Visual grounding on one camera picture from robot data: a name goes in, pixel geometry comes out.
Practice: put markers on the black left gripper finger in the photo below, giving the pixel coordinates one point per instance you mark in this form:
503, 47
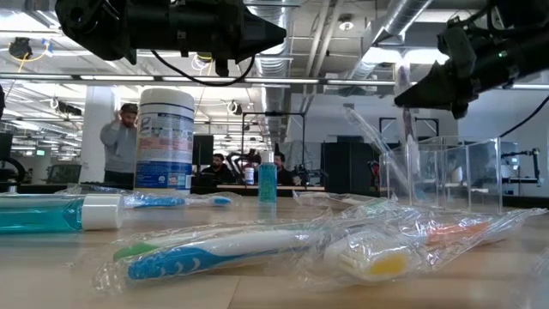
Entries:
261, 34

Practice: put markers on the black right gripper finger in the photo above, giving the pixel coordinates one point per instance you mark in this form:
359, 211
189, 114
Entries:
442, 90

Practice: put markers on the orange toothbrush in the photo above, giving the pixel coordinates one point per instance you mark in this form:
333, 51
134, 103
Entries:
459, 232

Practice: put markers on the white toothbrush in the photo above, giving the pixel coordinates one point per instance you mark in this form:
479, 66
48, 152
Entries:
339, 198

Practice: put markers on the teal mouthwash bottle white cap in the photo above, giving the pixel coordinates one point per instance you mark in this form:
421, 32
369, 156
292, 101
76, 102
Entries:
43, 214
268, 184

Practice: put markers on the blue toothbrush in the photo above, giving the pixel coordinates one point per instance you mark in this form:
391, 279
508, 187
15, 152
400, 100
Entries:
158, 201
206, 257

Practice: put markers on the yellow-orange toothbrush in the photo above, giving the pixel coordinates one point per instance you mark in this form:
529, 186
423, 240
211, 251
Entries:
388, 264

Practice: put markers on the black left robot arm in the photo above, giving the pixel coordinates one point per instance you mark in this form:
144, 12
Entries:
94, 26

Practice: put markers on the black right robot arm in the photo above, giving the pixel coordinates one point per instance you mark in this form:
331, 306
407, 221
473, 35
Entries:
523, 13

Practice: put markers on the long LED light strip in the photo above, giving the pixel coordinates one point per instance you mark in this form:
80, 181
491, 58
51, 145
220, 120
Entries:
120, 78

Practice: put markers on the clear acrylic organizer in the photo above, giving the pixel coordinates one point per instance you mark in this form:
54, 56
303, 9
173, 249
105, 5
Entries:
450, 180

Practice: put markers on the white disinfectant wipes canister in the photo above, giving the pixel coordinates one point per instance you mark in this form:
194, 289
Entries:
165, 141

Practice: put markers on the black cabinet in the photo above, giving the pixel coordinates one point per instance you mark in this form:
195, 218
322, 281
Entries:
343, 167

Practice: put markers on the white building column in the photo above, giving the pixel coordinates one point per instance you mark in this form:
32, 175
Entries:
98, 129

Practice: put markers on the person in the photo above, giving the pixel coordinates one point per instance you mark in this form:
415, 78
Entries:
218, 171
282, 173
120, 146

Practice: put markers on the silver spiral duct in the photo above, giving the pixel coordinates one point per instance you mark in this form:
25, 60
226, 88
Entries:
274, 68
399, 17

